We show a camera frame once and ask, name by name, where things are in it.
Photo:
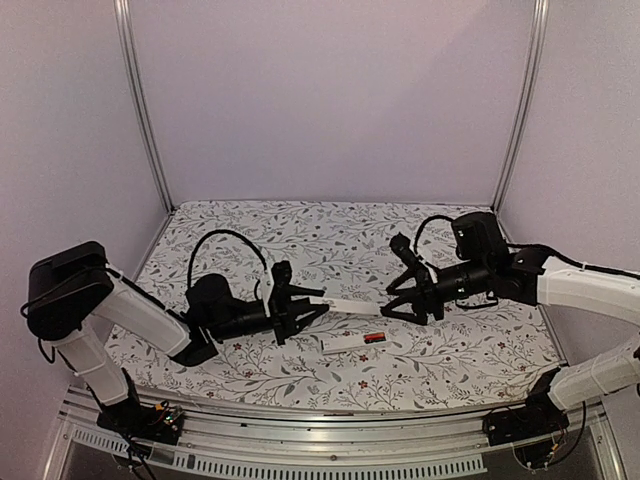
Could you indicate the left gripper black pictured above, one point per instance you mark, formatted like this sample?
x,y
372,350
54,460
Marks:
x,y
297,309

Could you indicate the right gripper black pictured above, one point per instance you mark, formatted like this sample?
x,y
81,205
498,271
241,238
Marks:
x,y
425,289

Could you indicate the white remote battery cover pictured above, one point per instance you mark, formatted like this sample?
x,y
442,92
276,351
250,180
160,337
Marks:
x,y
347,306

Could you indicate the red black battery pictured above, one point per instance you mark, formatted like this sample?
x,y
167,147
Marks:
x,y
375,336

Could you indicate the white remote control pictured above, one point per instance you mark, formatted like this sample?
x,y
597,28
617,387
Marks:
x,y
344,344

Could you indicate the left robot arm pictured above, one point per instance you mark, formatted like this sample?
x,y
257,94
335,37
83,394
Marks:
x,y
68,288

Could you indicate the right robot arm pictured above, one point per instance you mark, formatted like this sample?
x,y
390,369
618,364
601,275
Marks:
x,y
534,275

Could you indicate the floral patterned table mat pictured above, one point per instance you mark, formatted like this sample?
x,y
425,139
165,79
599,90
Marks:
x,y
474,356

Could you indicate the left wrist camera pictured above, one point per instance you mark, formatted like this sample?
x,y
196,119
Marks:
x,y
274,288

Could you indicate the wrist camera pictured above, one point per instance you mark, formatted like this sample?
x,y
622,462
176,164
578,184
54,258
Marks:
x,y
400,246
274,288

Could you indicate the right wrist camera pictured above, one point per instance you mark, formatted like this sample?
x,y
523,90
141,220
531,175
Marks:
x,y
400,246

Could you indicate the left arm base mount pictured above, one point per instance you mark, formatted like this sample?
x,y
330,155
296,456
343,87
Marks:
x,y
161,423

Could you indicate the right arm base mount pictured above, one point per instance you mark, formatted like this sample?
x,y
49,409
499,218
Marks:
x,y
536,417

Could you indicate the right aluminium frame post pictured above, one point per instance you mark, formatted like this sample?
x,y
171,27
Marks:
x,y
527,92

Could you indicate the aluminium frame post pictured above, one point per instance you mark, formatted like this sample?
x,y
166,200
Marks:
x,y
527,92
123,17

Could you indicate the left aluminium frame post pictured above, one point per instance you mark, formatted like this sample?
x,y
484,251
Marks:
x,y
123,17

